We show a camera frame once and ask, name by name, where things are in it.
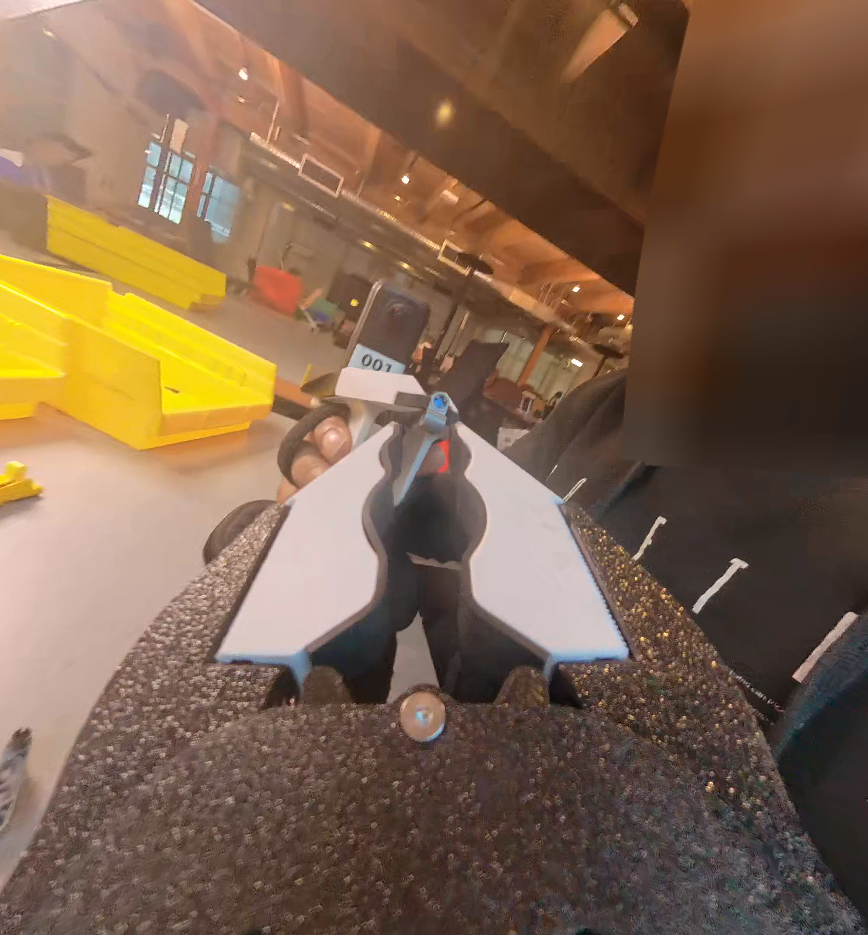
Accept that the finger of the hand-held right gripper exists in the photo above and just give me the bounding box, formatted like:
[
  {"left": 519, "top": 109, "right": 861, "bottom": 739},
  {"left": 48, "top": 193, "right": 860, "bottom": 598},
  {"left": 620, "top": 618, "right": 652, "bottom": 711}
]
[
  {"left": 390, "top": 424, "right": 452, "bottom": 508},
  {"left": 335, "top": 369, "right": 429, "bottom": 428}
]

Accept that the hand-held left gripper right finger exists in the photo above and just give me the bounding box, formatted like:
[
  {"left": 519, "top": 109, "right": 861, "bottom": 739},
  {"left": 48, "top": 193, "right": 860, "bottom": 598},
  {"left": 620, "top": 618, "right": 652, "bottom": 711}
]
[{"left": 434, "top": 424, "right": 632, "bottom": 695}]

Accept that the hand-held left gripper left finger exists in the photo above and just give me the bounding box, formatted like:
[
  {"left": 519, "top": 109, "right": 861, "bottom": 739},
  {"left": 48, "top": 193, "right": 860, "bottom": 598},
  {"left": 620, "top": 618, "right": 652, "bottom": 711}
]
[{"left": 215, "top": 424, "right": 432, "bottom": 688}]

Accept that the grey desk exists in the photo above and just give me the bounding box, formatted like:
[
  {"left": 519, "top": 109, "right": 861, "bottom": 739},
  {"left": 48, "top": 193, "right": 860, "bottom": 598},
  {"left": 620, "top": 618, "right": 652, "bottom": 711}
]
[{"left": 0, "top": 410, "right": 311, "bottom": 878}]

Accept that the red container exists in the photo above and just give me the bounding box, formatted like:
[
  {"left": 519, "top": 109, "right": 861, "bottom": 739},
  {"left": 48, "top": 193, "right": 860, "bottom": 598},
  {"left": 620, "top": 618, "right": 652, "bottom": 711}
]
[{"left": 252, "top": 263, "right": 306, "bottom": 317}]

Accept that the yellow bins stack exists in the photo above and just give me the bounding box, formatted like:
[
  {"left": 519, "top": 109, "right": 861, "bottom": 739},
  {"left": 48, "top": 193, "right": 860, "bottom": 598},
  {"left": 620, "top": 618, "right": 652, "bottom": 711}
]
[{"left": 47, "top": 195, "right": 227, "bottom": 311}]

